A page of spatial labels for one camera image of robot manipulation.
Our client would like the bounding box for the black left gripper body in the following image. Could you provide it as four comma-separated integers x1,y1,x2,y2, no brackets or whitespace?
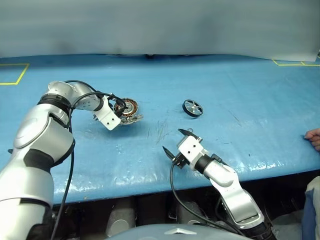
106,94,127,118

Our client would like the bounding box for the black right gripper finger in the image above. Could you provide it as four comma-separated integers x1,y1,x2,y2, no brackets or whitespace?
177,128,200,141
162,146,176,162

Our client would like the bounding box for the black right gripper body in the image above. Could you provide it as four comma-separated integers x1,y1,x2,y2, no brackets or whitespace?
171,134,205,170

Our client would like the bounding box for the motor housing with copper coils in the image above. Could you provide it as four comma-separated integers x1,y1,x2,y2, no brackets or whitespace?
113,97,140,118

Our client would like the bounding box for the spoked silver black rotor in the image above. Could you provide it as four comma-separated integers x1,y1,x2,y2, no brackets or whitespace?
181,98,205,118

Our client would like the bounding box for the bystander bare hand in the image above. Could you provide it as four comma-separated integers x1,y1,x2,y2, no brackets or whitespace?
303,127,320,152

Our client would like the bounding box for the dark grey rounded shape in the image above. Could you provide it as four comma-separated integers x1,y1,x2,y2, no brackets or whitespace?
106,197,137,237
169,197,208,226

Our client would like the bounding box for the blue plastic table cover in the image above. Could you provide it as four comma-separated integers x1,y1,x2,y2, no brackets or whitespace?
0,52,320,207

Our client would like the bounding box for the grey robot torso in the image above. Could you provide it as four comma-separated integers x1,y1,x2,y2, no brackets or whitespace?
107,223,241,240

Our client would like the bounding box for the grey white backdrop sheet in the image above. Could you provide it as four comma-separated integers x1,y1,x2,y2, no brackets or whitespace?
0,0,320,62

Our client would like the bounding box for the bystander light blue garment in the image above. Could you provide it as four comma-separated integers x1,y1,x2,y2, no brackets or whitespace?
301,174,320,240

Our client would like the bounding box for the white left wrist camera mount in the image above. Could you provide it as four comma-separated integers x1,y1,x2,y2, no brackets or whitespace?
94,98,122,131

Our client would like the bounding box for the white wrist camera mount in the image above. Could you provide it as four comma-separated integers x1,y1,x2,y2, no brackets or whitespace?
94,98,122,131
176,136,209,171

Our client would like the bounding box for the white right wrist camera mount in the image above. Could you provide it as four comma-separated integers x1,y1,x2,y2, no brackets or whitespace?
176,136,209,171

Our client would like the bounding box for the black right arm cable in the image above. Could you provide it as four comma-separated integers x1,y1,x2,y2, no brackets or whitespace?
169,156,247,237

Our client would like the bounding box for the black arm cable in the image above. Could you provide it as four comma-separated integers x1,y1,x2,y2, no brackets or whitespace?
51,79,126,240
169,156,247,237

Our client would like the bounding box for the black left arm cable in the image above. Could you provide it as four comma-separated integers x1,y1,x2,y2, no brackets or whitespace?
51,79,126,240

